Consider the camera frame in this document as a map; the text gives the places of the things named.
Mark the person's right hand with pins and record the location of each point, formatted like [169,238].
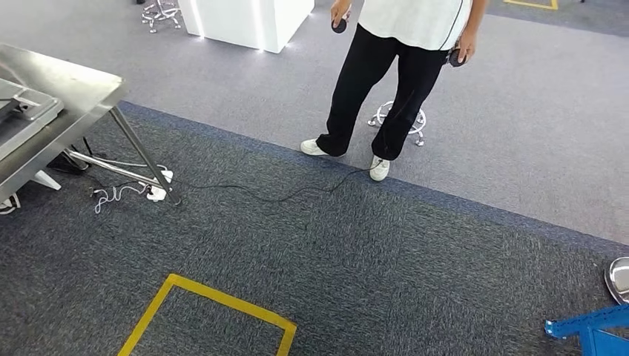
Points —
[341,9]

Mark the person's left hand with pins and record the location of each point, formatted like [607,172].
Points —
[468,45]

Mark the black round controller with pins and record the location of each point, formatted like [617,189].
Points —
[454,59]
[339,26]

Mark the stainless steel workbench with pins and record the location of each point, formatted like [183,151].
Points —
[73,88]

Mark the blue metal shelf rack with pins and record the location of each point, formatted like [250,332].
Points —
[594,329]

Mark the person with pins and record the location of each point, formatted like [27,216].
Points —
[373,69]

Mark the chrome chair base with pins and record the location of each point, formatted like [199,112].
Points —
[420,123]
[161,12]

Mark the white power strip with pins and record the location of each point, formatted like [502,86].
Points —
[158,189]

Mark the stamped sheet metal panel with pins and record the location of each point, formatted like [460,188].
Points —
[24,132]

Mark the yellow floor tape square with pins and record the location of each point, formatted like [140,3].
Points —
[147,314]

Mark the white pedestal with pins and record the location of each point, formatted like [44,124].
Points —
[236,19]

